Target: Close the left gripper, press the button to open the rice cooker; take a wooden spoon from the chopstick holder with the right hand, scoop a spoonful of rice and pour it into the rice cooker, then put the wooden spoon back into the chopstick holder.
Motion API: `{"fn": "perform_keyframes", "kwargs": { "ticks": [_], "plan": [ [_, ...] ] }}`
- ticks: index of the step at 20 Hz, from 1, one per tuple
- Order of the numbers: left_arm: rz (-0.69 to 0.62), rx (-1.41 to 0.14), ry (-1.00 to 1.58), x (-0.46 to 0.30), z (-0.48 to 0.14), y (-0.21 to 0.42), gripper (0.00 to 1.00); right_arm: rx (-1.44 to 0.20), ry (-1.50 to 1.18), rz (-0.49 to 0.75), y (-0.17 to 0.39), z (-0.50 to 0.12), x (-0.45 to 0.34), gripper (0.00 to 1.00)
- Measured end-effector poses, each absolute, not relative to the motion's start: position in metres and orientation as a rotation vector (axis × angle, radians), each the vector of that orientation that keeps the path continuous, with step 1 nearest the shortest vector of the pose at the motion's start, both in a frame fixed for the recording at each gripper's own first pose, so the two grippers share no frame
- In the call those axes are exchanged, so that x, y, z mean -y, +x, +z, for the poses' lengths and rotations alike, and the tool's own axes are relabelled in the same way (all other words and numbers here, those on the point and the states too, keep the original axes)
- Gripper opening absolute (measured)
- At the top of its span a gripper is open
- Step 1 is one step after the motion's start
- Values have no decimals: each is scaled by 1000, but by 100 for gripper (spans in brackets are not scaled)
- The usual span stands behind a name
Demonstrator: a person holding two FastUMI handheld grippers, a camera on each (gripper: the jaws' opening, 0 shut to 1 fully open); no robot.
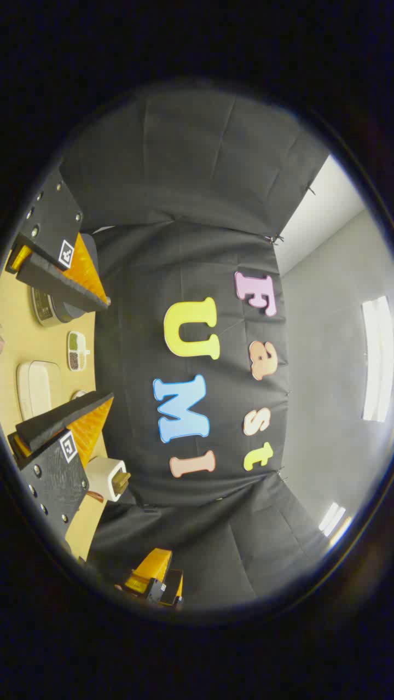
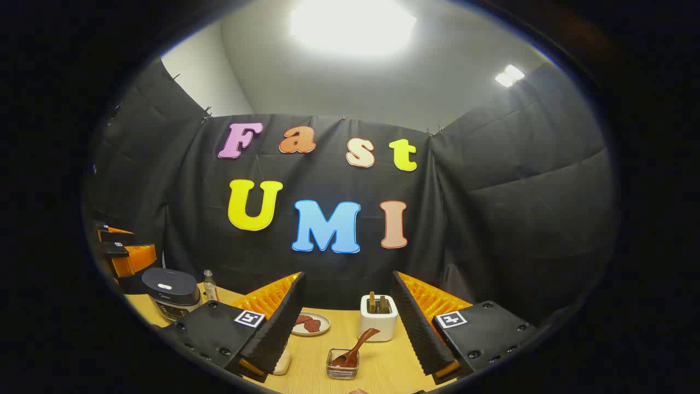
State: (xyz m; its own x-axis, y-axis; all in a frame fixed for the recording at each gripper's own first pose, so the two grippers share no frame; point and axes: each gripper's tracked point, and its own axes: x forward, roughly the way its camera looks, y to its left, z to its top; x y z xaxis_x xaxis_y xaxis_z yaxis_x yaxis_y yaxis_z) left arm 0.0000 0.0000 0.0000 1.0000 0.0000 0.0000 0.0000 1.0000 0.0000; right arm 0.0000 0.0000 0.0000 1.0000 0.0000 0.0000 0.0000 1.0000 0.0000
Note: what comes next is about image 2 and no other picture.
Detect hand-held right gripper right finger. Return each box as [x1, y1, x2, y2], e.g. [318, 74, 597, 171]
[392, 271, 539, 385]

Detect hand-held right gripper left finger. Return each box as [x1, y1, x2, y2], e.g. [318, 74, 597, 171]
[160, 272, 306, 383]

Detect dark grey rice cooker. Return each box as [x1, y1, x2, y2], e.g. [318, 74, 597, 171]
[141, 267, 202, 322]

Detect brown wooden spoon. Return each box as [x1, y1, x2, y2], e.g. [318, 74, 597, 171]
[332, 328, 381, 368]

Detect white ceramic utensil holder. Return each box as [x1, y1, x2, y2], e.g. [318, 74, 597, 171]
[359, 294, 399, 343]

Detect round white plate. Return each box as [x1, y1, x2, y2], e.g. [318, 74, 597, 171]
[291, 311, 331, 337]

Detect small clear glass bottle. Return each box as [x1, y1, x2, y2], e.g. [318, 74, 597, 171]
[203, 269, 220, 302]

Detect small ceiling light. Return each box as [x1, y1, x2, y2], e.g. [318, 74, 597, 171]
[494, 64, 526, 88]

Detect large ceiling light panel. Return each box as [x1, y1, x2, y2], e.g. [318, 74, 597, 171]
[289, 0, 417, 57]

